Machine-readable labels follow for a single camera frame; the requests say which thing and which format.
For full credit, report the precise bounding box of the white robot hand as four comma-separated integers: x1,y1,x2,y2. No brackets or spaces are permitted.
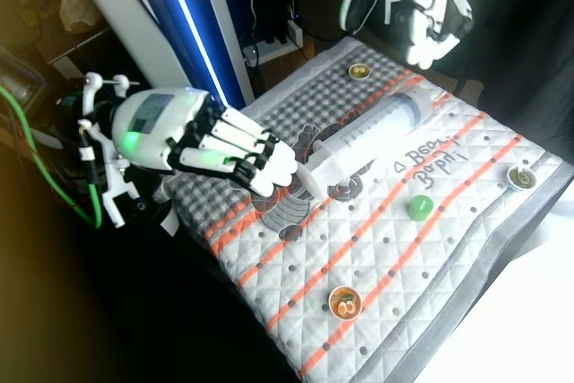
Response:
110,86,300,199
385,0,475,71

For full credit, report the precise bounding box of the large clear plastic syringe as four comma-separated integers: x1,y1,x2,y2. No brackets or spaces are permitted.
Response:
293,75,434,200

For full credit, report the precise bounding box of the white pillar with blue light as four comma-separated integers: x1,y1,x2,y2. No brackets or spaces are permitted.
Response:
62,0,257,110

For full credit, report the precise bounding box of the white power strip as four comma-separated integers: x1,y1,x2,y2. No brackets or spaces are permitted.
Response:
241,19,306,65

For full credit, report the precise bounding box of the toy cup with green food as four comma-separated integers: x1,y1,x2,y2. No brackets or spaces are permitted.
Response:
506,165,537,192

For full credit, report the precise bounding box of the green cylinder block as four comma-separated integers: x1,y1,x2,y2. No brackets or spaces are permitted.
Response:
406,194,433,222

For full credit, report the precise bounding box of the grey quilt with bear print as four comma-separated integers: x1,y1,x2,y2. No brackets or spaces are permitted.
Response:
161,37,564,383

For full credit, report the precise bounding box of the toy cup with orange food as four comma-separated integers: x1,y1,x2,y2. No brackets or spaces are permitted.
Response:
327,286,363,322

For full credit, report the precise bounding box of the green cable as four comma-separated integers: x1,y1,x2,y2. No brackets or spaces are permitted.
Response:
0,85,103,228

